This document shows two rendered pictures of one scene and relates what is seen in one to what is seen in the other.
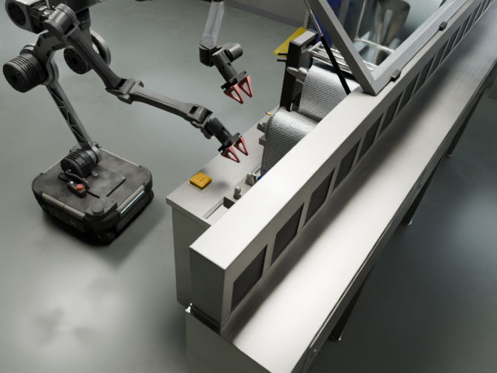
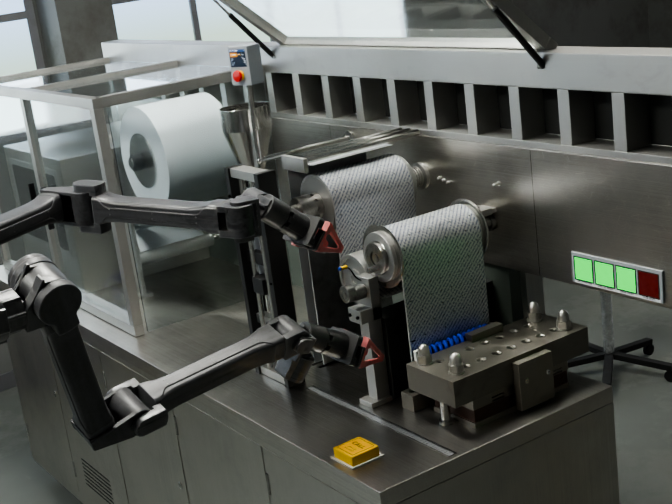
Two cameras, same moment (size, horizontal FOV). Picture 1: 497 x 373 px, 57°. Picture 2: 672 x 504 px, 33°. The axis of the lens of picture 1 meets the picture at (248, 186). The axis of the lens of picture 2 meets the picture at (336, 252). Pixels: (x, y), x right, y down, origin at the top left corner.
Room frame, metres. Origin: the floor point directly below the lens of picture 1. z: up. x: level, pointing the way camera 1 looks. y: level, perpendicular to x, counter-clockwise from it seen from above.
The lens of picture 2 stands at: (0.43, 2.12, 1.96)
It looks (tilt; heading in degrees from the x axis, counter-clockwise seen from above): 16 degrees down; 297
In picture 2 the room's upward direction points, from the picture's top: 7 degrees counter-clockwise
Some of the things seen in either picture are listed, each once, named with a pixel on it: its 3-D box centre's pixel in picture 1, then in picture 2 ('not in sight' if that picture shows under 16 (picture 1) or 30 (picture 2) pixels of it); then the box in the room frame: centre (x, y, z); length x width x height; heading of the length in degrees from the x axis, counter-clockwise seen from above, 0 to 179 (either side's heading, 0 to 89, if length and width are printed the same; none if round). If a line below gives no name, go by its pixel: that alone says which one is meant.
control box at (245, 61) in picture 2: not in sight; (243, 64); (1.89, -0.38, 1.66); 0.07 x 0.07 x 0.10; 75
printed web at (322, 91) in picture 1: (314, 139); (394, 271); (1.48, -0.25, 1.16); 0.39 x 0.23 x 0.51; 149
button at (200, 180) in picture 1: (200, 180); (356, 451); (1.42, 0.21, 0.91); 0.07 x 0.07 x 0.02; 59
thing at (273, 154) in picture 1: (288, 171); (447, 302); (1.32, -0.15, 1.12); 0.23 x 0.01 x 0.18; 59
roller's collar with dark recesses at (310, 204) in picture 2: (305, 76); (306, 208); (1.66, -0.18, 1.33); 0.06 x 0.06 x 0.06; 59
